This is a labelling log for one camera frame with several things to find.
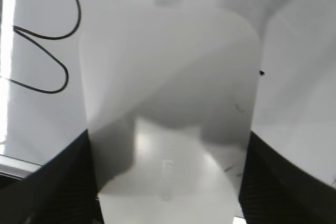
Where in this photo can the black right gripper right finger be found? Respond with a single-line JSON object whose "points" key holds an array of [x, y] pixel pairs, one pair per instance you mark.
{"points": [[273, 190]]}

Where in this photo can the white aluminium-framed whiteboard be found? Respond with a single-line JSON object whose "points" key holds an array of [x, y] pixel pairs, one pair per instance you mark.
{"points": [[43, 106]]}

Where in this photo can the white whiteboard eraser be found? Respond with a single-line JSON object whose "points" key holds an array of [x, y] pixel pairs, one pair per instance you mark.
{"points": [[169, 100]]}

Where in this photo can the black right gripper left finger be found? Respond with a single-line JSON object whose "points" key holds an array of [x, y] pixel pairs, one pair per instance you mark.
{"points": [[62, 191]]}

